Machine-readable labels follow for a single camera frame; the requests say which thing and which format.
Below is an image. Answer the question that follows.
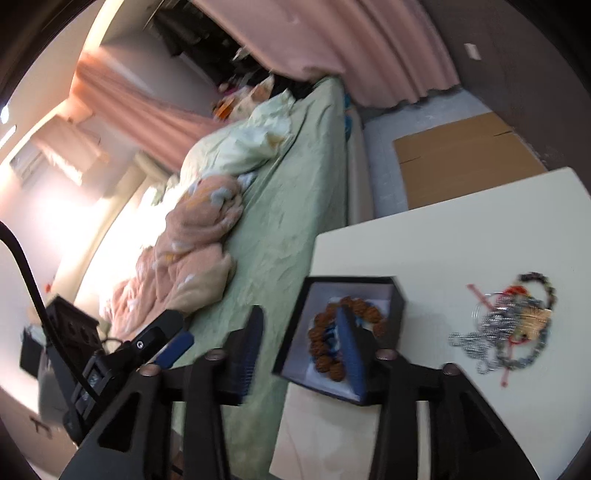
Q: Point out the white air conditioner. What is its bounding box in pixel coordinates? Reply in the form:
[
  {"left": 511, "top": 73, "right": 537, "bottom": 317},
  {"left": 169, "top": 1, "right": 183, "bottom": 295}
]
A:
[{"left": 8, "top": 142, "right": 48, "bottom": 186}]

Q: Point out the pale green quilt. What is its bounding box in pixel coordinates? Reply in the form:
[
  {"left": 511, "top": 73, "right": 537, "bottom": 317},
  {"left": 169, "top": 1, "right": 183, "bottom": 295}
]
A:
[{"left": 178, "top": 76, "right": 297, "bottom": 186}]

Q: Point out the bed with green sheet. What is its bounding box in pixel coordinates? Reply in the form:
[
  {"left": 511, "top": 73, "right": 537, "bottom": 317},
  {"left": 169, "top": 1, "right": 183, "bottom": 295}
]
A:
[{"left": 182, "top": 75, "right": 375, "bottom": 480}]

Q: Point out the pink patterned blanket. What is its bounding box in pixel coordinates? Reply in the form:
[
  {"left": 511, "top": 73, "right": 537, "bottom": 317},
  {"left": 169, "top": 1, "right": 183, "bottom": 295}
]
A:
[{"left": 98, "top": 173, "right": 246, "bottom": 341}]

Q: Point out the red cord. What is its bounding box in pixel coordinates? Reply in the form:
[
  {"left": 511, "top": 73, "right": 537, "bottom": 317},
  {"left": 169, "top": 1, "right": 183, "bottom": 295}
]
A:
[{"left": 466, "top": 283, "right": 532, "bottom": 389}]

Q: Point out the black cable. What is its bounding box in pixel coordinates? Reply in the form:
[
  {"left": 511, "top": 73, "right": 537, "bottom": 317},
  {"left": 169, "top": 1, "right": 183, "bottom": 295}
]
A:
[{"left": 0, "top": 220, "right": 101, "bottom": 403}]

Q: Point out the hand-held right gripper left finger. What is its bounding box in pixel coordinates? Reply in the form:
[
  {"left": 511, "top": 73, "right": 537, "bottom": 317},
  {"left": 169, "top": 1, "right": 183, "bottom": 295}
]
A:
[{"left": 60, "top": 305, "right": 265, "bottom": 480}]

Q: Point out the dark beaded bracelet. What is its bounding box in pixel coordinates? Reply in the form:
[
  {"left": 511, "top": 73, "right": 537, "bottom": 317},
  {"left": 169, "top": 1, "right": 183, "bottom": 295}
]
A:
[{"left": 516, "top": 272, "right": 557, "bottom": 370}]

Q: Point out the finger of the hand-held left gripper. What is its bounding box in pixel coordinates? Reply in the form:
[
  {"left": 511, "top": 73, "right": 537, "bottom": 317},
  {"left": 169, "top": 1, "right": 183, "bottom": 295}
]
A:
[{"left": 124, "top": 308, "right": 195, "bottom": 370}]

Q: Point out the pink curtain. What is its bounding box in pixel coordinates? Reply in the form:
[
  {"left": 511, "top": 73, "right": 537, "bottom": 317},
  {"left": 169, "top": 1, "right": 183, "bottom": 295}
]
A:
[
  {"left": 73, "top": 50, "right": 223, "bottom": 172},
  {"left": 191, "top": 0, "right": 462, "bottom": 110}
]

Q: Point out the small black box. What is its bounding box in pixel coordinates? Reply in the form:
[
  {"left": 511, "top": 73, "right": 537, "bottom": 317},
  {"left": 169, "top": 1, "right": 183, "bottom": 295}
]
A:
[{"left": 20, "top": 327, "right": 48, "bottom": 377}]

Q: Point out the flat cardboard sheet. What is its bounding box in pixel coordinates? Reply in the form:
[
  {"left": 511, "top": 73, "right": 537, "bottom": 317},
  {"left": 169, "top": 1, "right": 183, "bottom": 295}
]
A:
[{"left": 392, "top": 112, "right": 549, "bottom": 211}]

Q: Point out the brown bead bracelet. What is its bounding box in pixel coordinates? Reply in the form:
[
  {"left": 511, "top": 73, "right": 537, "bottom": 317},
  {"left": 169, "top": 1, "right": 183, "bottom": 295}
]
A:
[{"left": 307, "top": 296, "right": 389, "bottom": 382}]

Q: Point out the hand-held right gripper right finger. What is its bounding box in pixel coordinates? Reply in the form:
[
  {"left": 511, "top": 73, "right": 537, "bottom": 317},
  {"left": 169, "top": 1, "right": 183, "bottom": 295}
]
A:
[{"left": 336, "top": 307, "right": 542, "bottom": 480}]

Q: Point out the black jewelry box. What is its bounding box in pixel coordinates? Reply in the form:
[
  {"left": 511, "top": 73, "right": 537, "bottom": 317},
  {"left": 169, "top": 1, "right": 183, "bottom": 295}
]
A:
[{"left": 272, "top": 275, "right": 406, "bottom": 406}]

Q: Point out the silver chain necklace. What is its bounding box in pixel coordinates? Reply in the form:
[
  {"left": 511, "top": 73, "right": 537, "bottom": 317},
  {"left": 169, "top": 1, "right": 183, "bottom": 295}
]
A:
[{"left": 449, "top": 295, "right": 551, "bottom": 376}]

